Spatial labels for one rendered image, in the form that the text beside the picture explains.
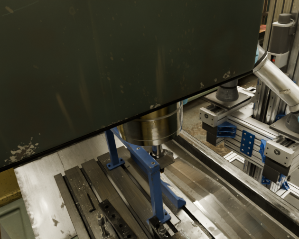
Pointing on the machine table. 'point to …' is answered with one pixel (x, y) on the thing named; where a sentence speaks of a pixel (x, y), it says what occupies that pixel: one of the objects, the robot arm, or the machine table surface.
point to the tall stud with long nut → (102, 225)
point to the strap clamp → (158, 229)
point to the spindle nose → (154, 126)
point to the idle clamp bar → (113, 218)
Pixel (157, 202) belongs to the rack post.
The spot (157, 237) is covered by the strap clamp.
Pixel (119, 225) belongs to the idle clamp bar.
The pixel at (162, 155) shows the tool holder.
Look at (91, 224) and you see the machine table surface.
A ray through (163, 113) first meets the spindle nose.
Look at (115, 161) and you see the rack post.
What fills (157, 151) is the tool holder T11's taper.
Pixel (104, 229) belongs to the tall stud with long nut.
